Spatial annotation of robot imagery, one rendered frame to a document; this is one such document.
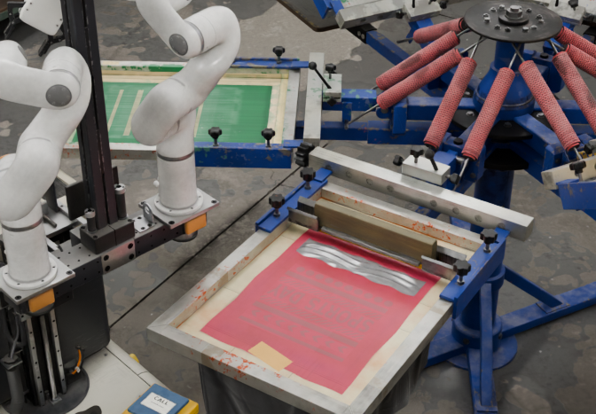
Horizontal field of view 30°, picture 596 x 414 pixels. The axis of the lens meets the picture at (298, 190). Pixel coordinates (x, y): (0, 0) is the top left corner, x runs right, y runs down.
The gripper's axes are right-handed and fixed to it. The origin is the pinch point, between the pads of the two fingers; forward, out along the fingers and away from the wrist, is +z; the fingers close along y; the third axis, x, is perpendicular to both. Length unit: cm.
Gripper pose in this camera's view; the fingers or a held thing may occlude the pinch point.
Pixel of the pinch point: (24, 42)
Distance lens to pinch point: 287.0
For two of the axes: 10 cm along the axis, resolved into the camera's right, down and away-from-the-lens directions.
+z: -5.6, 7.8, 2.7
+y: -7.8, -4.0, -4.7
